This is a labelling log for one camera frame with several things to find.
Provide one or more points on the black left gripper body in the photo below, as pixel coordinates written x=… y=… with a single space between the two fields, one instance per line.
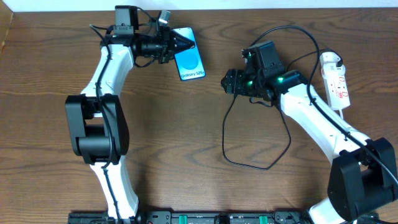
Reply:
x=166 y=43

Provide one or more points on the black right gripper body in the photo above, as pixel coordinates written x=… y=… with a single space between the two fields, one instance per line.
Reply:
x=237 y=82

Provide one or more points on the blue Galaxy smartphone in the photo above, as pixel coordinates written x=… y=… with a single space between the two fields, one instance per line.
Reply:
x=189 y=63

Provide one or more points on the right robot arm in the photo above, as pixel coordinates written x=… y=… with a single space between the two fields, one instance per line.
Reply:
x=363 y=174

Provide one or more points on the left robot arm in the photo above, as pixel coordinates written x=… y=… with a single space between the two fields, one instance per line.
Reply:
x=97 y=125

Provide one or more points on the white USB charger plug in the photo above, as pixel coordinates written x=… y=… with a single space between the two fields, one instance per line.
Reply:
x=329 y=65

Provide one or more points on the white power strip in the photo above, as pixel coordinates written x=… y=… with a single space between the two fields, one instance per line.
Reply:
x=337 y=92

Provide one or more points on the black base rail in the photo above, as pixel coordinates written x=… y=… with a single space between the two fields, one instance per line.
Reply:
x=168 y=217

